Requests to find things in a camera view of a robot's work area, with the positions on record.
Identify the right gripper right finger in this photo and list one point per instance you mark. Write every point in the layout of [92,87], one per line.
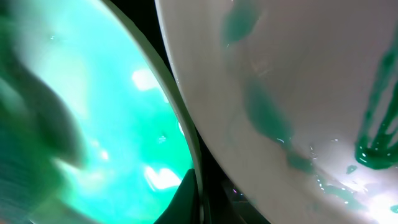
[218,208]

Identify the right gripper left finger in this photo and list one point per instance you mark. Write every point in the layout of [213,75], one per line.
[184,206]

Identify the mint green plate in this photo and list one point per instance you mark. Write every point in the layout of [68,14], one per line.
[136,134]

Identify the white plate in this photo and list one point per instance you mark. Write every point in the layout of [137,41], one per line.
[289,96]

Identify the green sponge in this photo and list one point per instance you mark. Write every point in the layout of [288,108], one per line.
[36,129]

